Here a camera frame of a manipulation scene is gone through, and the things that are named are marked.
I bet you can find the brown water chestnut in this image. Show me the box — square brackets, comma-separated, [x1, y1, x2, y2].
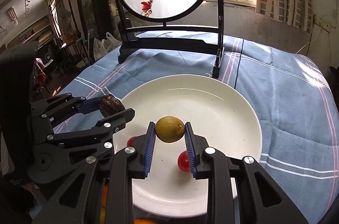
[99, 94, 125, 117]

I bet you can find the red cherry tomato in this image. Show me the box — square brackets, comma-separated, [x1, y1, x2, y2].
[177, 151, 190, 172]

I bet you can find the green yellow kumquat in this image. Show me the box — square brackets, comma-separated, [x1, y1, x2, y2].
[155, 116, 185, 143]

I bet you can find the white ceramic plate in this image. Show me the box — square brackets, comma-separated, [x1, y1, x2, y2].
[112, 74, 263, 218]

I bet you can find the white plastic bag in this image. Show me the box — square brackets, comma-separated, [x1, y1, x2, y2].
[93, 32, 122, 61]

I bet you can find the blue striped tablecloth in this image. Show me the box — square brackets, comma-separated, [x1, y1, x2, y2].
[51, 36, 338, 223]

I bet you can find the white power cable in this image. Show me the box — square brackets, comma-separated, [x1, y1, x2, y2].
[295, 25, 322, 55]

